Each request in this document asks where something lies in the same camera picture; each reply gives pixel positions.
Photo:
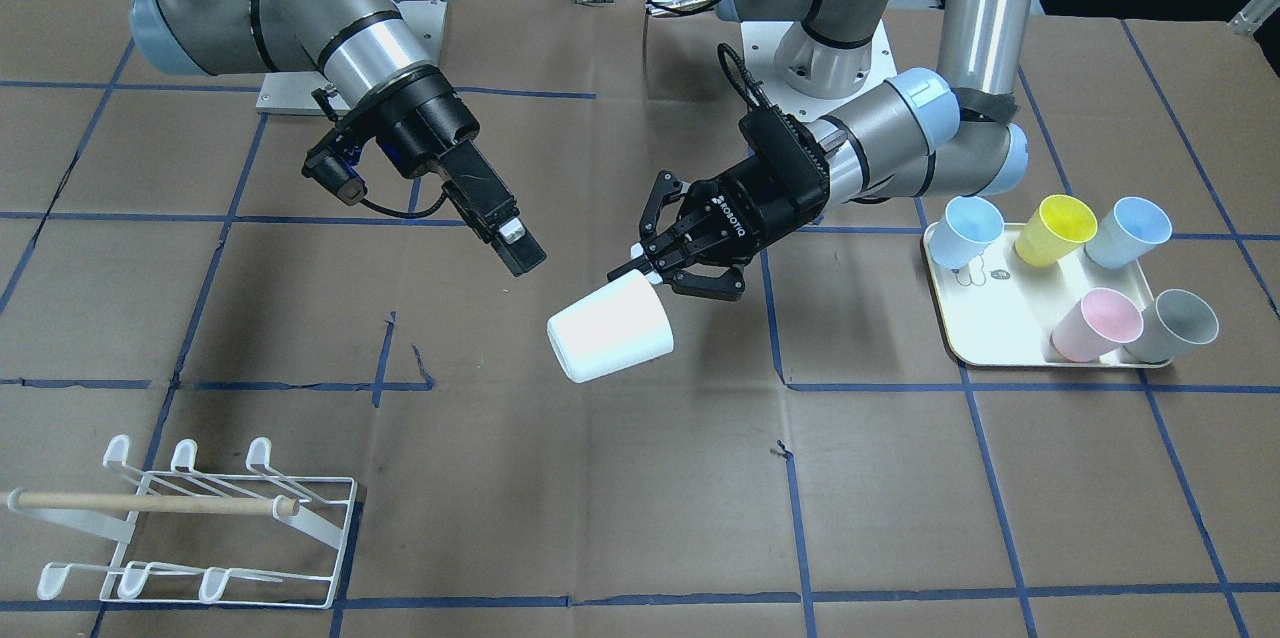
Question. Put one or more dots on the grey cup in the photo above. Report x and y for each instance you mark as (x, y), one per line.
(1175, 323)

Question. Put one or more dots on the light blue cup near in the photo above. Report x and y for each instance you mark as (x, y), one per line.
(1134, 227)

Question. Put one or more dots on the light blue cup far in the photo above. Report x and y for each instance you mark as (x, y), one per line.
(967, 227)

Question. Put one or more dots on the white wire cup rack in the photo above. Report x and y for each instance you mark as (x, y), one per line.
(252, 537)

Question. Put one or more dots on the cream plastic tray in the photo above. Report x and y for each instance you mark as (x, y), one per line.
(998, 311)

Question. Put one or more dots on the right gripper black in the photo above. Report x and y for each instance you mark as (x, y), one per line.
(432, 123)

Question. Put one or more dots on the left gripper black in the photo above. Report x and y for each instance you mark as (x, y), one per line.
(752, 206)

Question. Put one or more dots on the white ikea cup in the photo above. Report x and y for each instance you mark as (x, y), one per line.
(618, 326)

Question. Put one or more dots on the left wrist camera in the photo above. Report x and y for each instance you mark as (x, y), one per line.
(789, 151)

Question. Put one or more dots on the yellow cup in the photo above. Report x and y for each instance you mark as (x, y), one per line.
(1060, 225)

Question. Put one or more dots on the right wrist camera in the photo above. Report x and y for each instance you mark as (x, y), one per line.
(331, 163)

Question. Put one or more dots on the light blue cup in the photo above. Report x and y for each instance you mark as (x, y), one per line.
(967, 227)
(1134, 227)

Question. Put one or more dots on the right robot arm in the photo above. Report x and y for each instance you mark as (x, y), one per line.
(217, 37)

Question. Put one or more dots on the pink cup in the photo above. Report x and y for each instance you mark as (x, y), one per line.
(1101, 321)

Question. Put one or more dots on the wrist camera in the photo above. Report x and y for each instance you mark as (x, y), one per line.
(331, 163)
(789, 151)

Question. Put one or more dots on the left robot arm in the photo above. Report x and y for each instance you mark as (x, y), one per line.
(828, 121)

